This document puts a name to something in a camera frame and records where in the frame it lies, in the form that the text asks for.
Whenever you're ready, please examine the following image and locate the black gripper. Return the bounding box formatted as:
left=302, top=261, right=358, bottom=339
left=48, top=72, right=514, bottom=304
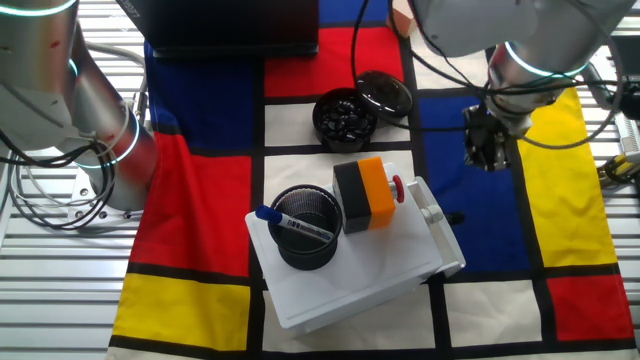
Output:
left=463, top=102, right=515, bottom=172

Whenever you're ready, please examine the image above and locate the white plastic drawer cabinet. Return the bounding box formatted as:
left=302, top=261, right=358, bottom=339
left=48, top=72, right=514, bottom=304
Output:
left=244, top=162, right=444, bottom=336

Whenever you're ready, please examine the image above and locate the glossy black round lid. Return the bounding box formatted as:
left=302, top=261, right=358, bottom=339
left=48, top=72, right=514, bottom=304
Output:
left=353, top=69, right=414, bottom=124

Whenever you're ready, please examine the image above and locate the orange black button box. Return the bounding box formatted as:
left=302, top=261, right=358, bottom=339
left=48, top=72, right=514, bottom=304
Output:
left=332, top=156, right=406, bottom=235

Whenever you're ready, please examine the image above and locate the yellow black clamp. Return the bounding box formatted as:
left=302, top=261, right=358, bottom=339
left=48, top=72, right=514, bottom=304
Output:
left=597, top=152, right=640, bottom=184

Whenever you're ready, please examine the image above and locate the black bowl of black stones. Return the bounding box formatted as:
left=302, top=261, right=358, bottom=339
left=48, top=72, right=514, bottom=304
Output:
left=312, top=87, right=380, bottom=154

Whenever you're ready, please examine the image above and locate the large wooden block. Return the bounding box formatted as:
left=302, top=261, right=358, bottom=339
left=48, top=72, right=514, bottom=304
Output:
left=387, top=0, right=419, bottom=39

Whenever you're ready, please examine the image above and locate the black flat device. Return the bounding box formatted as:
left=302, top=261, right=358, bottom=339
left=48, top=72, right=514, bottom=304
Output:
left=610, top=34, right=640, bottom=76

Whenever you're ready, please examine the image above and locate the blue capped marker pen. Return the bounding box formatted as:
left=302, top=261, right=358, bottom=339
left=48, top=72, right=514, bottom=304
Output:
left=254, top=204, right=335, bottom=245

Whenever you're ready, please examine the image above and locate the black mesh pen cup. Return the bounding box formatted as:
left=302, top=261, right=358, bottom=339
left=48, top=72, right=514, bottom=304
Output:
left=268, top=183, right=344, bottom=272

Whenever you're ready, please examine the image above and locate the colour block tablecloth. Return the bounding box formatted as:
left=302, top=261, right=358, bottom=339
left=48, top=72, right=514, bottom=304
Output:
left=104, top=0, right=639, bottom=360

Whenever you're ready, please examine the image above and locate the grey laptop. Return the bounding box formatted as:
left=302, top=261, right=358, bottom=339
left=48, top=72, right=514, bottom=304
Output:
left=115, top=0, right=321, bottom=59

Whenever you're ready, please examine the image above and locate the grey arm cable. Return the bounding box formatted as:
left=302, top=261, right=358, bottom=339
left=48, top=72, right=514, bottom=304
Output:
left=517, top=0, right=626, bottom=151

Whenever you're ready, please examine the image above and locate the silver camera mounting bracket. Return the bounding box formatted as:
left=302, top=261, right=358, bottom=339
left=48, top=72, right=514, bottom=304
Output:
left=581, top=64, right=617, bottom=107

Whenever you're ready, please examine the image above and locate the silver depth camera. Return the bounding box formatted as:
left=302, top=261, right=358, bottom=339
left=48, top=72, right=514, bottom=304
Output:
left=612, top=112, right=640, bottom=156

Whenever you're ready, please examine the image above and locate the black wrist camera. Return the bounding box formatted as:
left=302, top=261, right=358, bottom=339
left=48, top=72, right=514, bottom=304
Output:
left=607, top=79, right=640, bottom=121

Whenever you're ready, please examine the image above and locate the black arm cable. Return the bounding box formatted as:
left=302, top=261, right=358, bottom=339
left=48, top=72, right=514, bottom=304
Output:
left=349, top=0, right=474, bottom=135

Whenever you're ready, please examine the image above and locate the thick white cable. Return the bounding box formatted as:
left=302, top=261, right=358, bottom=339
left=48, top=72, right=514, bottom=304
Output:
left=84, top=42, right=150, bottom=126

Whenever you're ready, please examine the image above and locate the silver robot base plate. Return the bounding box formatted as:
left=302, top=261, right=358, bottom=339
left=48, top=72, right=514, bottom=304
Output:
left=66, top=169, right=146, bottom=224

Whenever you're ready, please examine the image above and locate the black base cable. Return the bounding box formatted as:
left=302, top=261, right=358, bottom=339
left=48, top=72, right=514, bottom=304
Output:
left=0, top=127, right=119, bottom=232

